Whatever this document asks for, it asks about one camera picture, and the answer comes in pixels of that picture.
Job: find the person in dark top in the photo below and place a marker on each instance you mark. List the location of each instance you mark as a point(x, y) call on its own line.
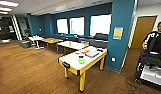
point(156, 38)

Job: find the red yellow game box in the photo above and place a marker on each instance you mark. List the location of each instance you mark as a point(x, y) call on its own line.
point(84, 51)

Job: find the grey ottoman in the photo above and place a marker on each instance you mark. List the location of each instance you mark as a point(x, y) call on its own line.
point(24, 43)

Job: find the dark grey bench sofa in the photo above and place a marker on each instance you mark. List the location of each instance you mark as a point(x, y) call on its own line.
point(97, 40)

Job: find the white wall outlet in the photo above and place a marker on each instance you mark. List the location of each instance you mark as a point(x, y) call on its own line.
point(113, 59)

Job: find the yellow wall sign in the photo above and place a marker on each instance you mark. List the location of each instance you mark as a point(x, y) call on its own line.
point(118, 32)

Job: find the flat red item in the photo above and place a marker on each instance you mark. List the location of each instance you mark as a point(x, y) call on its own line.
point(100, 50)

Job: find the rectangular ceiling light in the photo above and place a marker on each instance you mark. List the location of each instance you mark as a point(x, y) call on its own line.
point(1, 12)
point(4, 9)
point(9, 3)

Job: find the yellow wooden gaming table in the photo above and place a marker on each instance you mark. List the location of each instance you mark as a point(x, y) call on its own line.
point(74, 63)

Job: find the bright office window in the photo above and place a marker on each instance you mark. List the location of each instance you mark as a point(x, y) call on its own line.
point(100, 24)
point(77, 25)
point(62, 25)

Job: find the yellow wooden office table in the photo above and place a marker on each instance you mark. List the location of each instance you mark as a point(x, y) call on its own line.
point(51, 40)

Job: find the white office table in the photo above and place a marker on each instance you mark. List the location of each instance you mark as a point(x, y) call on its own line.
point(36, 38)

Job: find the small green item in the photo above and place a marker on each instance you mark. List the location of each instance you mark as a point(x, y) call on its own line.
point(81, 61)

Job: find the brown wooden door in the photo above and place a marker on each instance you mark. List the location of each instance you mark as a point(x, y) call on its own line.
point(143, 31)

